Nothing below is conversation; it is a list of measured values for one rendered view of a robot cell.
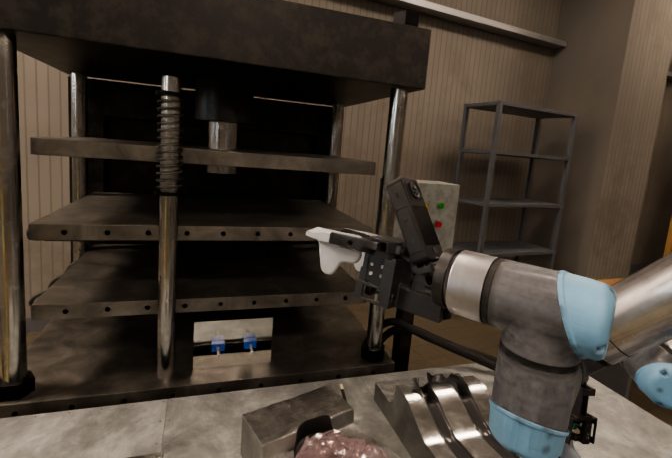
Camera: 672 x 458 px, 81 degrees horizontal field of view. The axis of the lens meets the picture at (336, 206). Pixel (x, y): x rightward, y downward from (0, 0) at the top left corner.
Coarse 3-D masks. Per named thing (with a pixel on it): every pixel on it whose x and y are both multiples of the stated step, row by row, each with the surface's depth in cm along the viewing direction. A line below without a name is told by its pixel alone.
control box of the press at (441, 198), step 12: (420, 180) 174; (432, 192) 163; (444, 192) 165; (456, 192) 166; (432, 204) 164; (444, 204) 165; (456, 204) 167; (432, 216) 165; (444, 216) 166; (396, 228) 160; (444, 228) 167; (444, 240) 168; (396, 312) 179; (408, 312) 175; (396, 336) 178; (408, 336) 177; (396, 348) 178; (408, 348) 178; (396, 360) 178; (408, 360) 179
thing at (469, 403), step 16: (416, 384) 109; (464, 384) 113; (432, 400) 109; (464, 400) 109; (432, 416) 103; (480, 416) 106; (448, 432) 101; (480, 432) 102; (464, 448) 96; (496, 448) 97
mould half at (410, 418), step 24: (384, 384) 124; (408, 384) 112; (432, 384) 113; (480, 384) 115; (384, 408) 118; (408, 408) 105; (456, 408) 106; (480, 408) 108; (408, 432) 104; (432, 432) 100; (456, 432) 101; (432, 456) 94; (480, 456) 93
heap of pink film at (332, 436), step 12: (336, 432) 96; (312, 444) 92; (324, 444) 91; (336, 444) 93; (348, 444) 92; (360, 444) 91; (372, 444) 90; (300, 456) 89; (312, 456) 88; (324, 456) 89; (336, 456) 90; (348, 456) 89; (360, 456) 87; (372, 456) 86; (384, 456) 87
